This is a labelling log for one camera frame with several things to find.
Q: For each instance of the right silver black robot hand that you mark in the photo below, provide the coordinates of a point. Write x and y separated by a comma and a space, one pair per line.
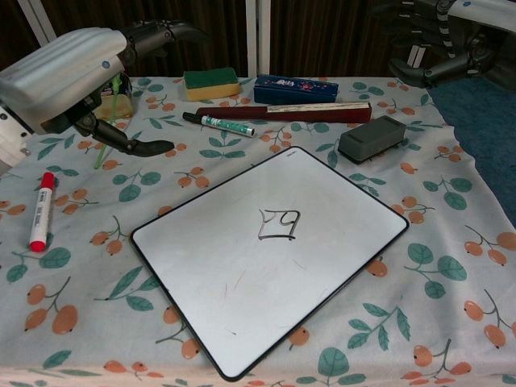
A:
479, 56

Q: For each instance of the long dark red box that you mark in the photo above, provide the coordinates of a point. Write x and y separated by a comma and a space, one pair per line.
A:
306, 113

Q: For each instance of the floral print tablecloth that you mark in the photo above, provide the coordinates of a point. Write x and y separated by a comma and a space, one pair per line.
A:
80, 322

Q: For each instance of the blue table cover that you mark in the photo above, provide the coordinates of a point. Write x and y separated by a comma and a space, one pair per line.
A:
483, 121

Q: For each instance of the white drawing board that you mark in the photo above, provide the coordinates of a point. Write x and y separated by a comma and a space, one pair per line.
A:
258, 282

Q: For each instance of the artificial red tulip green stem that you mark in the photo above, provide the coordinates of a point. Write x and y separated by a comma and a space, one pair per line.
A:
116, 98

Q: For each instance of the white vertical frame post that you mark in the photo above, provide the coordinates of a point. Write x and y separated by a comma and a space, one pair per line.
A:
258, 36

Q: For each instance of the white slanted frame post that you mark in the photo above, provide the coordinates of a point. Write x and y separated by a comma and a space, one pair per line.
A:
38, 20

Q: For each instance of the dark pleated curtain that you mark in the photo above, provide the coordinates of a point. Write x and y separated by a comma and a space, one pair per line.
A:
322, 36

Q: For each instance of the green white marker black cap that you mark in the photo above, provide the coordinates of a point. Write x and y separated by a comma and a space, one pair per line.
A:
225, 125

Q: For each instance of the yellow sponge with green pad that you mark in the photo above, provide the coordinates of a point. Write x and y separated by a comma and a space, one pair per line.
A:
211, 86

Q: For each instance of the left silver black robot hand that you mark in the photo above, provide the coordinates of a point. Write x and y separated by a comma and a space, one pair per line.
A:
68, 68

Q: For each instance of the red capped white marker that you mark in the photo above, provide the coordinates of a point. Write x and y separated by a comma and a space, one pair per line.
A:
41, 209

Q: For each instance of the black eraser block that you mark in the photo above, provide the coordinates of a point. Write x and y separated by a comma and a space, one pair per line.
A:
373, 137

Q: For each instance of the blue floral pencil case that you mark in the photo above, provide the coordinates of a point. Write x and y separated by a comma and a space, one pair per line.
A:
294, 90

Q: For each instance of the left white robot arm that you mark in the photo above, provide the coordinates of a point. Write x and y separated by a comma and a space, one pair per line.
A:
10, 137

